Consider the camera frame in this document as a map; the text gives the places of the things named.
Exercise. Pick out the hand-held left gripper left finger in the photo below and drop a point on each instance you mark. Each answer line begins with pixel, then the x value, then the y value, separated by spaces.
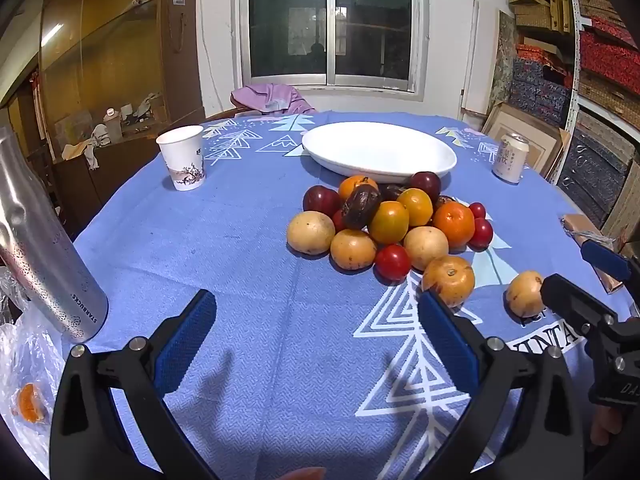
pixel 185 345

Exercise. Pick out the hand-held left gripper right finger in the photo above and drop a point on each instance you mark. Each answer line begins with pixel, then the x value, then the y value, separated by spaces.
pixel 445 345

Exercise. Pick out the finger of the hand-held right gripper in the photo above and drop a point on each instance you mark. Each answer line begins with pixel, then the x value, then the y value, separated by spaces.
pixel 570 300
pixel 605 260

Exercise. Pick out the small yellow passion fruit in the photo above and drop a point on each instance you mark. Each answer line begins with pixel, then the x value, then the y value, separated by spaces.
pixel 522 292

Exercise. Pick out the orange mandarin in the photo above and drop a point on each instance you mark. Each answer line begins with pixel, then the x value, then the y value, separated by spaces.
pixel 352 185
pixel 454 225

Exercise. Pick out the yellow orange persimmon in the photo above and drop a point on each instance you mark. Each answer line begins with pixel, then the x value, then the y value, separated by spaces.
pixel 389 222
pixel 415 206

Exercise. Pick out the dark red plum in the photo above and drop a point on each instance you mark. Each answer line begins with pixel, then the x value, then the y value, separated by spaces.
pixel 320 200
pixel 426 182

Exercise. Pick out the white oval plate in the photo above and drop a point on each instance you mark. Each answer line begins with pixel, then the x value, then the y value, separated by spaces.
pixel 370 150

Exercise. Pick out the person's right hand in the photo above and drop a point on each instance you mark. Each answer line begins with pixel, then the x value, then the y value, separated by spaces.
pixel 605 425

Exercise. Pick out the person's left hand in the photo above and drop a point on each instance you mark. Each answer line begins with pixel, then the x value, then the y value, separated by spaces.
pixel 305 475

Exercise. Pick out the pale beverage can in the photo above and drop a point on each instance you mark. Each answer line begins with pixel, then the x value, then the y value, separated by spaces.
pixel 510 160

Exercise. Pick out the clear plastic bag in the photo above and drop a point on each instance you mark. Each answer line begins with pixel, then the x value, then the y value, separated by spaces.
pixel 35 350

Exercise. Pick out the peeled mandarin piece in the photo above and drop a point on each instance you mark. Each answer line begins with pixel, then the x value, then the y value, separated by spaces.
pixel 31 402

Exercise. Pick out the silver metal bottle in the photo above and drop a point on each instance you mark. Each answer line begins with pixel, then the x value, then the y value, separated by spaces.
pixel 40 260

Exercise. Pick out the white paper cup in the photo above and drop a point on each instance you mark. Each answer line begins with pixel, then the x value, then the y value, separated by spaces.
pixel 181 160

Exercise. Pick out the white metal shelf rack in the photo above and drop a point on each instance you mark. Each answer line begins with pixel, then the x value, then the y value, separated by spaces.
pixel 575 60

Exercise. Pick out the stack of patterned boxes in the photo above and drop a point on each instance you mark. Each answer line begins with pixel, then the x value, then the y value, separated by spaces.
pixel 610 55

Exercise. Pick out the white rag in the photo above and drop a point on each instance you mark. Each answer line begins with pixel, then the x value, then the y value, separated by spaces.
pixel 95 142

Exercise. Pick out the mottled green board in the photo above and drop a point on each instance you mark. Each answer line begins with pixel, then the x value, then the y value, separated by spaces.
pixel 505 60

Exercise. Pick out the wooden chair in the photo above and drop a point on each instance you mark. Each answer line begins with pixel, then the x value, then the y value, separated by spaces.
pixel 231 110

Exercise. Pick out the purple cloth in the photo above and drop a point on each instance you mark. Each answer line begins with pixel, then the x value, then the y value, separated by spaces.
pixel 270 97

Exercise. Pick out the wooden glass cabinet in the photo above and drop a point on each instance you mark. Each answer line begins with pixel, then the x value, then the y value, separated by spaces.
pixel 125 50

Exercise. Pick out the sliding glass window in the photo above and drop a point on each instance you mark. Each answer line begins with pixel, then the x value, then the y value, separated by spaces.
pixel 300 10

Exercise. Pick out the wooden picture frame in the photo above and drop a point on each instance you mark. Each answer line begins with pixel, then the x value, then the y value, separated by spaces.
pixel 547 135

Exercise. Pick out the white wall pipe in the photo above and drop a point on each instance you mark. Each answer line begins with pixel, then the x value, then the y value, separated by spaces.
pixel 475 60

